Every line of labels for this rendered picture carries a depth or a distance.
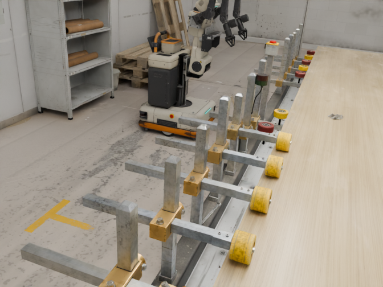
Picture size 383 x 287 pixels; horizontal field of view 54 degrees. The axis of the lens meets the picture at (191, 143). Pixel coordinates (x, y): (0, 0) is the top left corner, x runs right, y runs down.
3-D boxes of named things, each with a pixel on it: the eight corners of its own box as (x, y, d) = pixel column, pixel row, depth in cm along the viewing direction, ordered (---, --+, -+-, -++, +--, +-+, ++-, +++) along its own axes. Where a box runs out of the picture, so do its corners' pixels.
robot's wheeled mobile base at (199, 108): (137, 127, 396) (137, 105, 385) (162, 110, 450) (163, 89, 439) (196, 140, 376) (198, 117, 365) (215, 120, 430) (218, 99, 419)
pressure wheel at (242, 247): (237, 236, 106) (229, 263, 102) (236, 224, 100) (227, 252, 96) (257, 242, 104) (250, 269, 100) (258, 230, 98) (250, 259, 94)
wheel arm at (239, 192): (123, 170, 135) (123, 162, 134) (129, 166, 138) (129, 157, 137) (261, 205, 120) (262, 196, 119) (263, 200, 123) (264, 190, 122)
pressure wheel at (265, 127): (253, 145, 193) (257, 124, 188) (257, 139, 200) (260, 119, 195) (269, 148, 191) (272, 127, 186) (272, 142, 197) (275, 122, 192)
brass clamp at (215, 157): (205, 161, 147) (206, 150, 145) (215, 148, 159) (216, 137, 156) (220, 165, 145) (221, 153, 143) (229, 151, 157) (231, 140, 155)
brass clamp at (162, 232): (147, 237, 104) (147, 222, 102) (167, 211, 116) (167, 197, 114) (167, 243, 103) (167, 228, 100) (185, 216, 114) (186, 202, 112)
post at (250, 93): (237, 159, 206) (248, 73, 186) (239, 156, 209) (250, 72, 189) (244, 160, 205) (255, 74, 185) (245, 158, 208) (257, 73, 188)
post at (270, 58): (256, 122, 248) (267, 54, 229) (258, 120, 252) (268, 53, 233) (263, 123, 247) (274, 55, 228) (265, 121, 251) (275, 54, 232)
